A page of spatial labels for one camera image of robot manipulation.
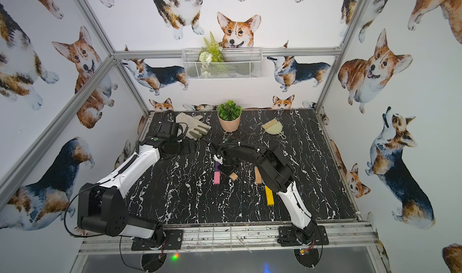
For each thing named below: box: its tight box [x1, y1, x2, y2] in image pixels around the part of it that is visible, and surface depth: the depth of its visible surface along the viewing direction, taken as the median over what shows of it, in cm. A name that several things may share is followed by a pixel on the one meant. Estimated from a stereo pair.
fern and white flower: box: [198, 31, 225, 77], surface depth 85 cm
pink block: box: [213, 171, 221, 185], surface depth 92 cm
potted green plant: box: [217, 99, 243, 133], surface depth 105 cm
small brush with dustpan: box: [262, 119, 287, 140], surface depth 115 cm
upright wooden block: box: [254, 165, 263, 185], surface depth 92 cm
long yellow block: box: [264, 185, 275, 206], surface depth 85 cm
